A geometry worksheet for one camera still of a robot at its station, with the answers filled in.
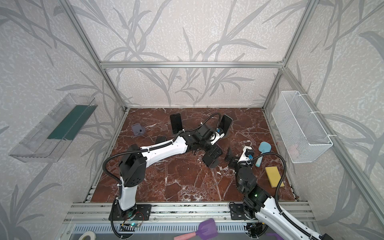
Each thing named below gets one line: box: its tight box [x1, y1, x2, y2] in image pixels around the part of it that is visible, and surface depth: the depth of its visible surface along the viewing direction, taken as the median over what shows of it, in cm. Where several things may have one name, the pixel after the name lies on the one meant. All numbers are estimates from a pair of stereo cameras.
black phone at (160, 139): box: [155, 135, 167, 144], surface depth 104 cm
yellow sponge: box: [265, 166, 285, 188], surface depth 88 cm
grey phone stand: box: [131, 123, 146, 136], surface depth 103 cm
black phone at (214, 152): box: [202, 143, 223, 168], surface depth 76 cm
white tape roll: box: [78, 231, 97, 240], surface depth 69 cm
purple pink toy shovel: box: [174, 218, 218, 240], surface depth 70 cm
